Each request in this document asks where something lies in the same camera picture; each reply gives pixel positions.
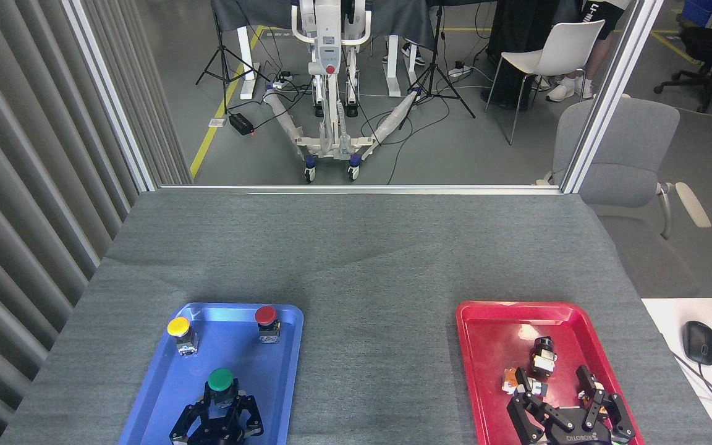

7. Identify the white plastic chair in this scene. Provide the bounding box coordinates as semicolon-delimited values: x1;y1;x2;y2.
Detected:
486;20;606;146

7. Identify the blue plastic tray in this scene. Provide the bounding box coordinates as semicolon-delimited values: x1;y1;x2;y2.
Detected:
118;302;304;445

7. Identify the white stand on wheels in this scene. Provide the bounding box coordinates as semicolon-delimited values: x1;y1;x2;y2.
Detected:
262;0;422;184

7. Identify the white desk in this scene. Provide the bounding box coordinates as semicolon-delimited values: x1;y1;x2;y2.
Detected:
640;298;712;445

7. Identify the black knob switch orange base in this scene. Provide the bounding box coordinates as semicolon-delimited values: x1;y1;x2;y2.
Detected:
578;380;611;416

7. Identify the grey office chair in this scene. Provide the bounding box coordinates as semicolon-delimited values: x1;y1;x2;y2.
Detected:
536;96;712;299

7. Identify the person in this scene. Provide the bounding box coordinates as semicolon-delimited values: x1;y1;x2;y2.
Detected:
532;0;632;103

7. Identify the red push button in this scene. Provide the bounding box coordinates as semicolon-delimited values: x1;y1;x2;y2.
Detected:
255;305;281;344

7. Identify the blue bin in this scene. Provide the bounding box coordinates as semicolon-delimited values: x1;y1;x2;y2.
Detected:
680;0;712;28

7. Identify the orange white switch block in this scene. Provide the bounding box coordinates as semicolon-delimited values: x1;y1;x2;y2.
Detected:
502;368;548;397

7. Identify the silver frame post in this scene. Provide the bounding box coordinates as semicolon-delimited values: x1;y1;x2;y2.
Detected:
561;0;666;194
62;0;156;192

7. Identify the red plastic tray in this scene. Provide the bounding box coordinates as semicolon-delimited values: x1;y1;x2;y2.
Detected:
455;300;646;445

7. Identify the green push button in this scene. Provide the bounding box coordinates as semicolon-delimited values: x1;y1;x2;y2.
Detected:
205;368;239;410

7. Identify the yellow push button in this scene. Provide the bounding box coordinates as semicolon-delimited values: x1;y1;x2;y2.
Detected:
166;317;199;357

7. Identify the silver frame rail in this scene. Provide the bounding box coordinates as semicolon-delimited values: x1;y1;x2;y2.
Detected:
158;184;564;196

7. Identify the black computer mouse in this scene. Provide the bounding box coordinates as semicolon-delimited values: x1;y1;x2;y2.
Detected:
682;320;712;366

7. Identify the black office chair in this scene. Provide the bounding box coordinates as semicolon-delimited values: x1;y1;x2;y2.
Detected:
654;25;712;114

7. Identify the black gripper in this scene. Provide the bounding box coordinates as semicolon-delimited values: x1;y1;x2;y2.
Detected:
169;392;264;445
507;366;636;445

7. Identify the black mouse cable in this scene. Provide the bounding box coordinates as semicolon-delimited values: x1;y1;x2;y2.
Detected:
671;352;712;427

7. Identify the black tripod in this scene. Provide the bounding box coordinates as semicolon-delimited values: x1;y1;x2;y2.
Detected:
399;0;476;130
195;0;270;116

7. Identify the black knob switch white base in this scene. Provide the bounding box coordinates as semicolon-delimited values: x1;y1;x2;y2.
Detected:
530;337;558;377

